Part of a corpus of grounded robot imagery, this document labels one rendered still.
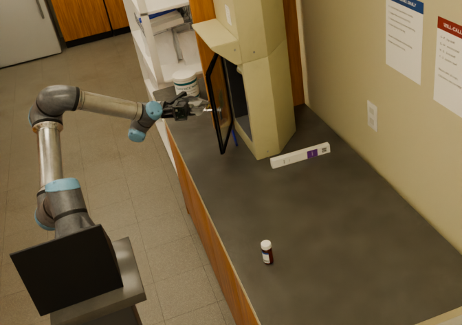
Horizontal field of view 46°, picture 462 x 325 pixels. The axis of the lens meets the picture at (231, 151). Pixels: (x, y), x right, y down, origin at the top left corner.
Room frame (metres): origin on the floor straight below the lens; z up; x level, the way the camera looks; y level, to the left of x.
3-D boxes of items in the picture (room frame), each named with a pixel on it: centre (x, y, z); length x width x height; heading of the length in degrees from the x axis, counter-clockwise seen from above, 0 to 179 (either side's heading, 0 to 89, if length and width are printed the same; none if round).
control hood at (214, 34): (2.15, -0.02, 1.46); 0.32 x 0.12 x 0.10; 12
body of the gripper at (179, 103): (2.13, 0.21, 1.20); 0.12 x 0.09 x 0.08; 75
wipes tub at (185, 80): (2.76, 0.18, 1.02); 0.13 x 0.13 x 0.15
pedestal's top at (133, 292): (1.45, 0.57, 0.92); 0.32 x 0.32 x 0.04; 14
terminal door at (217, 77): (2.16, 0.00, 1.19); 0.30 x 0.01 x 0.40; 165
